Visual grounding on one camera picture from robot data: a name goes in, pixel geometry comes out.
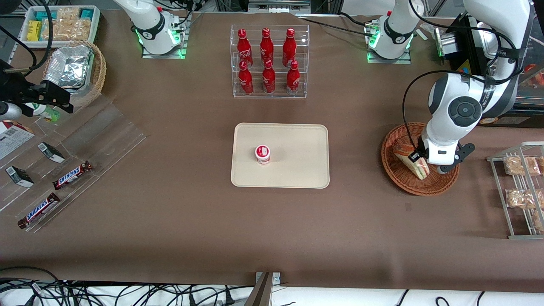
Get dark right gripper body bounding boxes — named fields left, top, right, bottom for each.
left=0, top=59, right=47, bottom=117

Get triangle sandwich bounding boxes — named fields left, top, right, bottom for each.
left=392, top=142, right=431, bottom=180

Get aluminium foil tray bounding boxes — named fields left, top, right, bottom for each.
left=45, top=45, right=94, bottom=88

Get brown round wicker basket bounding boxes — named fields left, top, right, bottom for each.
left=381, top=122, right=460, bottom=196

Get tan wicker basket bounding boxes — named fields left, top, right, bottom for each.
left=42, top=40, right=107, bottom=108

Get beige plastic tray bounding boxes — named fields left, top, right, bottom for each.
left=230, top=123, right=330, bottom=189

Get green white small bottle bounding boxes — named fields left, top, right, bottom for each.
left=25, top=102, right=61, bottom=123

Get small black white box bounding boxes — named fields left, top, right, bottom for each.
left=5, top=166, right=34, bottom=188
left=37, top=142, right=65, bottom=164

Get white red printed carton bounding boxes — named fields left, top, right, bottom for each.
left=0, top=121, right=35, bottom=161

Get clear acrylic display stand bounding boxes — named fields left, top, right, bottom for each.
left=0, top=94, right=147, bottom=233

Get yellow snack pack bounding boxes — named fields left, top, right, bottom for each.
left=27, top=20, right=43, bottom=42

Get large rice cracker bag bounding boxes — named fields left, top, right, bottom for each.
left=42, top=18, right=92, bottom=42

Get brown Snickers bar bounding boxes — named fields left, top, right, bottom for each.
left=52, top=161, right=93, bottom=190
left=17, top=193, right=61, bottom=230

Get white plastic snack bin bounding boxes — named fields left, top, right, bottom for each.
left=20, top=6, right=101, bottom=48

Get black food warmer showcase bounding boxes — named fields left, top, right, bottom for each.
left=433, top=13, right=544, bottom=128

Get red cola bottle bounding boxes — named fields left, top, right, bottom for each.
left=286, top=60, right=300, bottom=95
left=236, top=28, right=253, bottom=68
left=262, top=59, right=276, bottom=94
left=283, top=28, right=297, bottom=66
left=238, top=60, right=254, bottom=95
left=260, top=28, right=275, bottom=64

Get clear acrylic bottle rack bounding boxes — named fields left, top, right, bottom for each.
left=230, top=24, right=310, bottom=99

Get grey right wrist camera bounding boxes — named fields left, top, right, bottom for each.
left=0, top=101, right=23, bottom=121

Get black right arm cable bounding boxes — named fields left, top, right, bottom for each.
left=0, top=0, right=54, bottom=79

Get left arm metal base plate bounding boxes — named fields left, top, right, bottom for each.
left=366, top=19, right=412, bottom=65

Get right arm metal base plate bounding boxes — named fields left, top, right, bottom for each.
left=142, top=13, right=192, bottom=59

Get silver metal wire rack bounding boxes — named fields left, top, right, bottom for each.
left=487, top=142, right=544, bottom=240

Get black table cable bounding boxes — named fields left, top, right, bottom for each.
left=295, top=12, right=379, bottom=39

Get metal table bracket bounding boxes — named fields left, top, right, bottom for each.
left=244, top=272, right=281, bottom=306

